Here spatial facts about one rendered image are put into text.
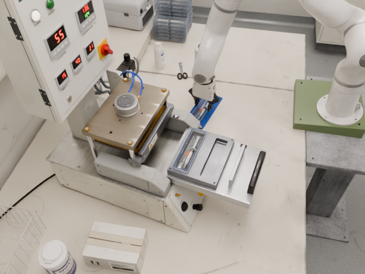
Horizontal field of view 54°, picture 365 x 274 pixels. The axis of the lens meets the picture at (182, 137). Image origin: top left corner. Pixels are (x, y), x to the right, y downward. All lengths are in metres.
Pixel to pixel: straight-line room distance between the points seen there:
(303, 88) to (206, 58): 0.60
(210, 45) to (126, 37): 0.83
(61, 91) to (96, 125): 0.16
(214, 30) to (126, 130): 0.50
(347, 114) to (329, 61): 1.75
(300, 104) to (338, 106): 0.17
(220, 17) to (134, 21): 0.86
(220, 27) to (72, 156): 0.70
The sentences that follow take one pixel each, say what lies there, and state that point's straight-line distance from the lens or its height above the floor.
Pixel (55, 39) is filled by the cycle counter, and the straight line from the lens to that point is 1.01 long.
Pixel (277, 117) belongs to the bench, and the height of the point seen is 0.75.
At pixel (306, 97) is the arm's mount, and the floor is 0.79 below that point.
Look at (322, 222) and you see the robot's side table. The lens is 2.27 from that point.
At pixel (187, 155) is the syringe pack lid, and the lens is 1.16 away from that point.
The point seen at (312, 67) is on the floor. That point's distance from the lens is 3.26.
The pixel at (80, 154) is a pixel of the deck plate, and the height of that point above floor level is 0.93.
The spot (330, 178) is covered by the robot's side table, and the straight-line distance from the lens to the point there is 1.97.
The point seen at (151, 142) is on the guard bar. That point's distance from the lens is 1.15.
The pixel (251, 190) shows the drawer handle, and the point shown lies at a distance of 1.11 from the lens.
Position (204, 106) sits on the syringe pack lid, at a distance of 1.64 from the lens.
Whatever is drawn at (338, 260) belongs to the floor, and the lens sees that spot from 2.21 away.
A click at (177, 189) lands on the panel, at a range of 1.21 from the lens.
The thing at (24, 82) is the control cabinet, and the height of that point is 1.29.
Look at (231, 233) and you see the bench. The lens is 1.30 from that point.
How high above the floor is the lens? 1.92
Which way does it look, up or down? 49 degrees down
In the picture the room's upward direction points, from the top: 2 degrees counter-clockwise
